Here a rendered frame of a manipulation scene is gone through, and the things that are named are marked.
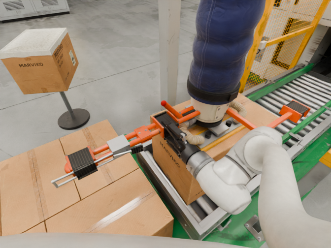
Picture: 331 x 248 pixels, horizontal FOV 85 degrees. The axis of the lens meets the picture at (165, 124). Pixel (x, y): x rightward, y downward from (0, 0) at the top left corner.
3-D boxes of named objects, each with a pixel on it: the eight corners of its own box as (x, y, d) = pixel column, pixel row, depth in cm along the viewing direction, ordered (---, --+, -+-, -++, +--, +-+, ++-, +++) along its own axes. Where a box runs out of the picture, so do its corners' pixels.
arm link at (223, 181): (198, 184, 65) (224, 159, 66) (232, 223, 56) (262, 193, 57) (190, 177, 56) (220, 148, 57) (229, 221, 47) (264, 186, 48)
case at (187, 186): (215, 126, 152) (226, 84, 124) (254, 160, 128) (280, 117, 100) (152, 157, 129) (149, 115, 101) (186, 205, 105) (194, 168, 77)
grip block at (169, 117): (167, 118, 84) (167, 108, 80) (180, 131, 78) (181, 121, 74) (151, 125, 81) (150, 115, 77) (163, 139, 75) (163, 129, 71)
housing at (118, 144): (124, 140, 74) (122, 133, 71) (132, 152, 70) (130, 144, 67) (108, 148, 71) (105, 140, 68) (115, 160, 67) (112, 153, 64)
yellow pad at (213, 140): (232, 116, 101) (234, 109, 98) (247, 127, 95) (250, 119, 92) (184, 142, 87) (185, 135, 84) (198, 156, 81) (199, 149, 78)
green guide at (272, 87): (302, 66, 228) (306, 59, 221) (311, 70, 221) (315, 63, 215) (210, 114, 163) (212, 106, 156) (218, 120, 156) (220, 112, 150)
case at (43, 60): (67, 91, 177) (49, 50, 149) (23, 94, 173) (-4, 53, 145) (79, 63, 220) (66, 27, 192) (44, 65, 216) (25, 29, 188)
